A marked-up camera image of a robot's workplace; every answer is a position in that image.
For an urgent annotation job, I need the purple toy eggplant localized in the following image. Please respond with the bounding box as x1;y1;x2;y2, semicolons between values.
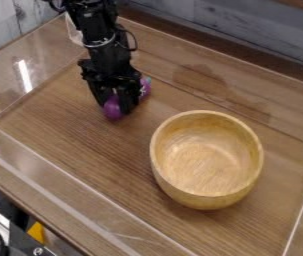
103;76;151;120

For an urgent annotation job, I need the brown wooden bowl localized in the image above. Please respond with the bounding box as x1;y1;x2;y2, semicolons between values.
150;110;265;210

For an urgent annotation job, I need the clear acrylic corner bracket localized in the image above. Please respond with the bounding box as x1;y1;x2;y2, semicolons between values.
66;14;83;46

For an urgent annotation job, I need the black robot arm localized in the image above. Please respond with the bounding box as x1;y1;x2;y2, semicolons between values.
43;0;143;118

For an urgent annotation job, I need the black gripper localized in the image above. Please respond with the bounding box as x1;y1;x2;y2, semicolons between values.
78;41;142;115

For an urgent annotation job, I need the black metal base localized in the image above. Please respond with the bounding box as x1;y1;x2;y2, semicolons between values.
0;199;59;256

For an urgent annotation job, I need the clear acrylic tray wall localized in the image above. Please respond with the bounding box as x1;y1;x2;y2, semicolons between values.
0;15;303;256

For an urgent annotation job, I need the yellow tag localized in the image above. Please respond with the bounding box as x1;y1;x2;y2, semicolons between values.
29;222;46;244

